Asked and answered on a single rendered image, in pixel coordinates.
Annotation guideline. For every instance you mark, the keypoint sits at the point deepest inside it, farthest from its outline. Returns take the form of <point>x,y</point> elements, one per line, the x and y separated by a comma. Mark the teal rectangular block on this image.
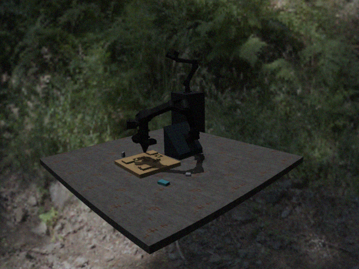
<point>163,182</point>

